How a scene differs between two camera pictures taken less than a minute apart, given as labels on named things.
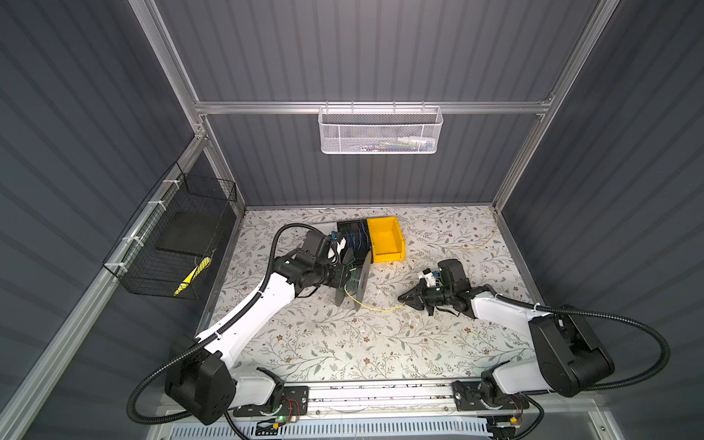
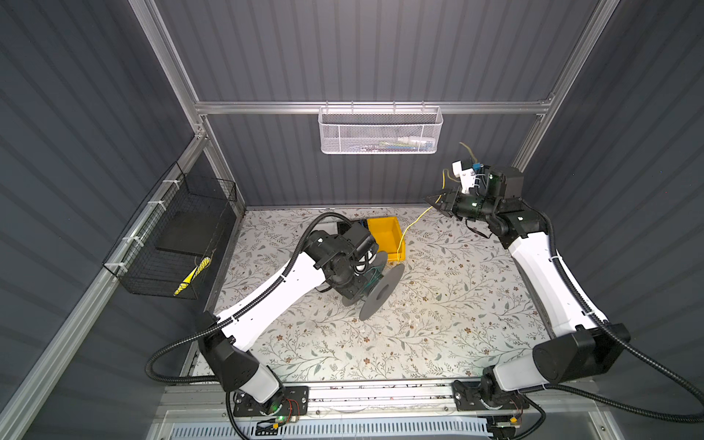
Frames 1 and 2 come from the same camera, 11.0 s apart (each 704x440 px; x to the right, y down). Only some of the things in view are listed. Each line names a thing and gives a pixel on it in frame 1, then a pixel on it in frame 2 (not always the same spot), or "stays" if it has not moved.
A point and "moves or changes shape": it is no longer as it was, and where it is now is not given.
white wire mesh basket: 373,130 stays
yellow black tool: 192,275 stays
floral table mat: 315,337 stays
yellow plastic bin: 387,239 stays
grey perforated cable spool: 357,280 moves or changes shape
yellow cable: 386,309 → 439,200
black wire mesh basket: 183,226 stays
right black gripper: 417,299 → 448,203
